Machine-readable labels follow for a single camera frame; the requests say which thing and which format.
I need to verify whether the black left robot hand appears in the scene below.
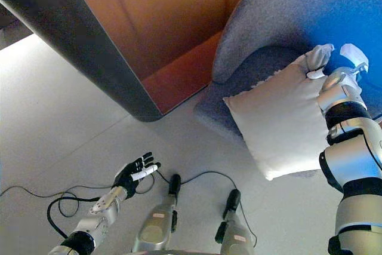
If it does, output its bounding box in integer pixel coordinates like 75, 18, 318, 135
112, 152, 162, 199

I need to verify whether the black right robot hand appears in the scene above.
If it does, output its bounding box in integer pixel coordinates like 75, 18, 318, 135
306, 43, 369, 79

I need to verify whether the white tasselled pillow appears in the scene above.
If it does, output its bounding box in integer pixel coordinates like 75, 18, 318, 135
223, 43, 335, 182

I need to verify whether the black left robot foot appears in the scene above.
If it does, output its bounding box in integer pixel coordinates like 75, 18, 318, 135
168, 174, 182, 196

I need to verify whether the black robot foot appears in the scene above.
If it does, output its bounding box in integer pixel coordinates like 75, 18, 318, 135
168, 174, 182, 196
223, 189, 241, 220

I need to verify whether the silver left robot leg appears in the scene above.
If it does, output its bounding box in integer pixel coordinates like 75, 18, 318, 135
132, 194, 180, 253

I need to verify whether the silver robot leg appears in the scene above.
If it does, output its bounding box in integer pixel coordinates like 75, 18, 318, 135
132, 194, 180, 253
214, 207, 256, 255

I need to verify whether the grey fabric tub armchair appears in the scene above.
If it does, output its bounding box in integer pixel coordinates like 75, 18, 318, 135
193, 0, 382, 178

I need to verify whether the black right robot foot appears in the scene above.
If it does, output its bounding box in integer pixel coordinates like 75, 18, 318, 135
223, 189, 241, 220

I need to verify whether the silver right robot leg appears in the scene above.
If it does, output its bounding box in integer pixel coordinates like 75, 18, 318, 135
214, 207, 256, 255

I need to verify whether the dark booth with orange glass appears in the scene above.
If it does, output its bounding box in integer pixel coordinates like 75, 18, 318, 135
0, 0, 269, 123

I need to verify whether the thin black floor cable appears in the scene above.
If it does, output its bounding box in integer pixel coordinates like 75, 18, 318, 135
0, 174, 156, 217
156, 170, 258, 247

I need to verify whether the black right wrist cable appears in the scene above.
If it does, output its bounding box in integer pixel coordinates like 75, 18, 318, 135
340, 122, 382, 175

